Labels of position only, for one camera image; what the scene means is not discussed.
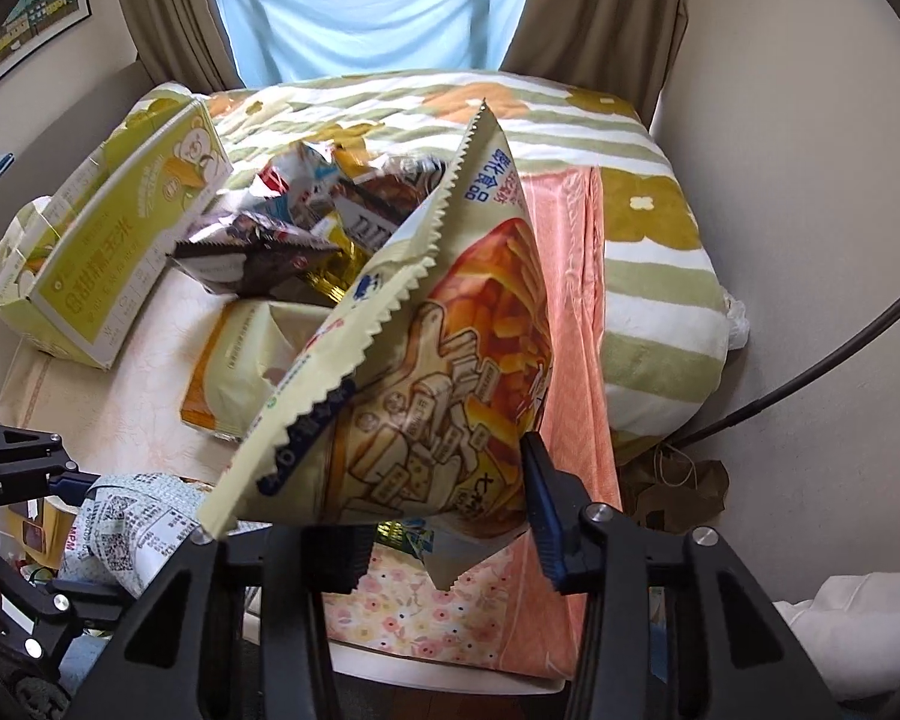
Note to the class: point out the yellow-green cardboard box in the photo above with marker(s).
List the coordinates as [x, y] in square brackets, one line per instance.
[105, 240]

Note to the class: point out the brown paper bag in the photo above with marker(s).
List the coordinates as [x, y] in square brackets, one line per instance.
[675, 495]

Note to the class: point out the dark brown snack packet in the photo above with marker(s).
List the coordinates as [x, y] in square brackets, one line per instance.
[247, 270]

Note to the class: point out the orange floral towel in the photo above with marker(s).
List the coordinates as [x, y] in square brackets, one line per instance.
[577, 360]

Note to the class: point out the cream and orange snack bag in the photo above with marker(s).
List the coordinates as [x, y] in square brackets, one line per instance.
[450, 360]

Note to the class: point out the yellow snack packet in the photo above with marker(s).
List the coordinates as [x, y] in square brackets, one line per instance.
[232, 367]

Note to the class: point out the brown striped snack packet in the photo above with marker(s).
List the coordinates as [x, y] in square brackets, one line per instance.
[375, 210]

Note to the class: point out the striped floral blanket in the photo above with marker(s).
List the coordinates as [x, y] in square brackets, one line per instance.
[630, 292]

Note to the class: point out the light blue cloth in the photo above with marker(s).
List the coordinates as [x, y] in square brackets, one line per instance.
[375, 15]

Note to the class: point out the white cloth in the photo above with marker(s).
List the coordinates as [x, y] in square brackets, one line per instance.
[855, 622]

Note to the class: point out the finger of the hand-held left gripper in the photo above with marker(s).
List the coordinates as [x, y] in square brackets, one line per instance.
[67, 607]
[37, 457]

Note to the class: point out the white red blue snack packet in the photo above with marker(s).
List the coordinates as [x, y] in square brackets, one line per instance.
[292, 180]

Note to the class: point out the white printed snack packet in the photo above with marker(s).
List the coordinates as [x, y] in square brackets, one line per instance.
[142, 532]

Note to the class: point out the brown curtain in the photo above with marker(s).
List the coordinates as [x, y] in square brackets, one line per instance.
[592, 15]
[172, 7]

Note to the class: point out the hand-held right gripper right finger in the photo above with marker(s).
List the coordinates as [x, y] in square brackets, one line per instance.
[544, 510]

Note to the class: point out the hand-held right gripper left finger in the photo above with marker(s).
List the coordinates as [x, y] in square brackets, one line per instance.
[292, 562]

